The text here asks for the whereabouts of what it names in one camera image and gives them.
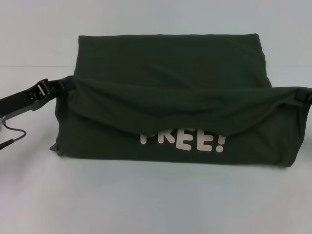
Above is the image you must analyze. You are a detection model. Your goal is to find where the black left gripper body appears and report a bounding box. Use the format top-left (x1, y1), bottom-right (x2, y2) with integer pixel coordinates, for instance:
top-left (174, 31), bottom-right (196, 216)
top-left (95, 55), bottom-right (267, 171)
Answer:
top-left (0, 78), bottom-right (53, 120)

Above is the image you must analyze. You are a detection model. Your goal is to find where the dark green t-shirt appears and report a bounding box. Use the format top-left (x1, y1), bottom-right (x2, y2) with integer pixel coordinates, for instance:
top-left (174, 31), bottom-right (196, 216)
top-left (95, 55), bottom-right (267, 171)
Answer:
top-left (48, 32), bottom-right (312, 169)

